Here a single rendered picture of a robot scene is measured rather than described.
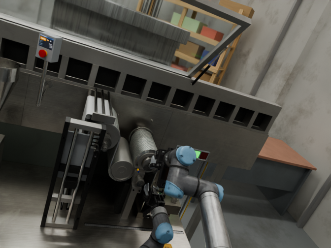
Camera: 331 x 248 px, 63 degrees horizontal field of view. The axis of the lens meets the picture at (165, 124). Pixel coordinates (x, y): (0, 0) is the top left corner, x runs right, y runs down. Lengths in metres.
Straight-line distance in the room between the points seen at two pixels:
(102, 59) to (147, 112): 0.40
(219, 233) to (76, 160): 0.66
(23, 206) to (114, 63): 0.84
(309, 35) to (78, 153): 4.35
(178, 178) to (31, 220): 0.74
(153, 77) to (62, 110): 0.53
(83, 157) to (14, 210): 0.46
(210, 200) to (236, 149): 1.00
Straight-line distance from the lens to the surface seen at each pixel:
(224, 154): 1.92
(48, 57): 1.16
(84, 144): 1.17
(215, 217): 0.91
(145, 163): 1.33
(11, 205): 1.50
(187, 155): 1.01
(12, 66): 1.37
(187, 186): 1.01
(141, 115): 1.59
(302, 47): 4.99
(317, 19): 5.04
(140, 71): 1.51
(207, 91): 1.65
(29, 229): 1.39
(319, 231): 4.25
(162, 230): 1.19
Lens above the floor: 1.91
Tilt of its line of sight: 20 degrees down
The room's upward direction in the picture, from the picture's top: 21 degrees clockwise
